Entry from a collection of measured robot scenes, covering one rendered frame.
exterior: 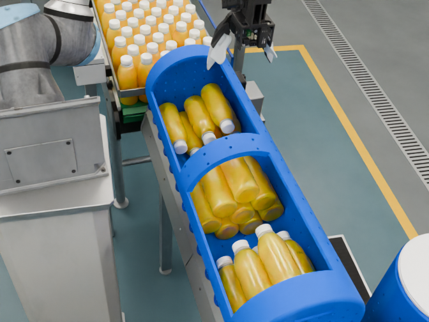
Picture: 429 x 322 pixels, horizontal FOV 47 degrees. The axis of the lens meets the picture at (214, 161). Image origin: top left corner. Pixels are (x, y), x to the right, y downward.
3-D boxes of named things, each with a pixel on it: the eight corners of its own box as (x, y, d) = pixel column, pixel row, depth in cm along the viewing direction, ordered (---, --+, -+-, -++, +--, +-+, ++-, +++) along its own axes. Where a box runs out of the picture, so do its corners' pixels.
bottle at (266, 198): (259, 214, 128) (237, 169, 138) (281, 201, 126) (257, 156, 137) (248, 204, 123) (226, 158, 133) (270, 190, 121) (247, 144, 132)
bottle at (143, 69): (148, 105, 177) (147, 68, 165) (134, 98, 180) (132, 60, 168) (160, 97, 181) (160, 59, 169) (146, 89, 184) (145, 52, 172)
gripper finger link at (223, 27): (207, 45, 103) (233, 11, 100) (205, 41, 104) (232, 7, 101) (223, 54, 106) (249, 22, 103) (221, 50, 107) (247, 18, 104)
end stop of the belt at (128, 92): (120, 98, 171) (120, 91, 169) (120, 96, 172) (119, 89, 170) (229, 83, 182) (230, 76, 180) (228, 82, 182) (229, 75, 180)
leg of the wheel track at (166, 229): (161, 276, 231) (160, 189, 186) (158, 266, 235) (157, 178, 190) (172, 273, 233) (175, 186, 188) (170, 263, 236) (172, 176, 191)
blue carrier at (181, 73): (229, 383, 107) (249, 321, 87) (144, 121, 163) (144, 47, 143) (343, 349, 115) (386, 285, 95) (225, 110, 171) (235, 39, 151)
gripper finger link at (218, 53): (204, 76, 103) (232, 43, 100) (196, 61, 107) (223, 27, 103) (215, 82, 105) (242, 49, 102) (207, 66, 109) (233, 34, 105)
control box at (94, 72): (76, 86, 166) (73, 61, 159) (69, 53, 179) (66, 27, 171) (106, 82, 169) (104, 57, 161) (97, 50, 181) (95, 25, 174)
